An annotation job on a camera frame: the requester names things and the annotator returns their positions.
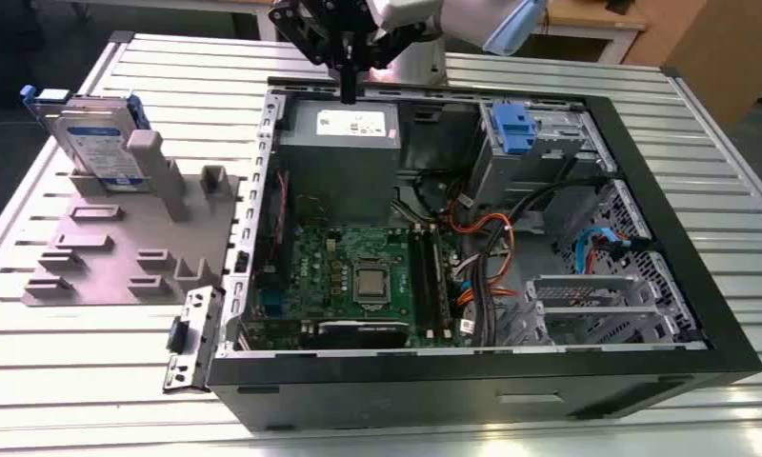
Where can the grey power supply unit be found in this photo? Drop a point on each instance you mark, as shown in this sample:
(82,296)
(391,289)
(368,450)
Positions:
(336,181)

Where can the grey metal drive cage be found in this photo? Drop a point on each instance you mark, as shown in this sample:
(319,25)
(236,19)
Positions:
(546,162)

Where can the black PC case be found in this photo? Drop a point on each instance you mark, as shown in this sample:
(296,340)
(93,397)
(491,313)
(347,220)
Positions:
(419,395)

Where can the blue drive bay latch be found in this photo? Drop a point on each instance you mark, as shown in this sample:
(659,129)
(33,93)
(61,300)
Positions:
(514,128)

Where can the grey parts rack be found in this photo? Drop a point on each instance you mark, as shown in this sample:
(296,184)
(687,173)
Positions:
(120,257)

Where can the silver CPU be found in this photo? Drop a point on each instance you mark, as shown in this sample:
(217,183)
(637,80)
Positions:
(372,282)

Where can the wooden cabinet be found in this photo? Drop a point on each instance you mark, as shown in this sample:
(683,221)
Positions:
(724,57)

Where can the black graphics card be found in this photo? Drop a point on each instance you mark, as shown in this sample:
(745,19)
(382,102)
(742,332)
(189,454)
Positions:
(355,333)

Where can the green motherboard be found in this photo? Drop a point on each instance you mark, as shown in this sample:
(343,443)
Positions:
(318,247)

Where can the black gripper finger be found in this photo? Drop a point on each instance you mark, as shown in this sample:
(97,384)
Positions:
(400,40)
(302,28)

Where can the hard disk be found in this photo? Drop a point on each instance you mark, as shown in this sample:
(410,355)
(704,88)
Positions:
(97,147)

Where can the black RAM slot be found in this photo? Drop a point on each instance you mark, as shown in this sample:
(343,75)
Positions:
(440,281)
(424,281)

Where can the grey expansion slot bracket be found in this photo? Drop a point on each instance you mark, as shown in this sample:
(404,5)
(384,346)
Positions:
(196,333)

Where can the wooden desk white frame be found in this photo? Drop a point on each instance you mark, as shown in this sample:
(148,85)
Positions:
(597,16)

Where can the metal disk bay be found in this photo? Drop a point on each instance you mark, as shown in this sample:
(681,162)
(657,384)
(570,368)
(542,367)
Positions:
(610,310)

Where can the CPU socket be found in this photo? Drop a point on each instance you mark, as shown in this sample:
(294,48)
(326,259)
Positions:
(372,307)

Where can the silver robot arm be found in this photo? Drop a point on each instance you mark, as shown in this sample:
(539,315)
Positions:
(412,62)

